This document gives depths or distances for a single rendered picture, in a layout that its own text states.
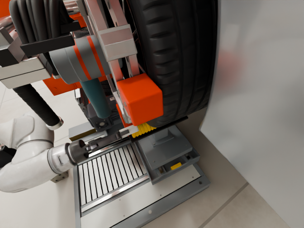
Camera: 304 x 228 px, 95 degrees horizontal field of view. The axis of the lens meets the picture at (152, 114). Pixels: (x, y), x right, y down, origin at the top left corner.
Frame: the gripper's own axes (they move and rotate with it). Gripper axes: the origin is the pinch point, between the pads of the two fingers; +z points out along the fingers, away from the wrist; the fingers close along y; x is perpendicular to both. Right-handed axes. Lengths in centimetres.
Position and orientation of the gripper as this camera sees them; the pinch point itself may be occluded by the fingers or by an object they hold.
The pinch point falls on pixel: (129, 130)
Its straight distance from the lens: 54.1
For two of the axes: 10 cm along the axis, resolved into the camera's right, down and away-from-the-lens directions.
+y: 2.3, -0.6, -9.7
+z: 9.0, -3.6, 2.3
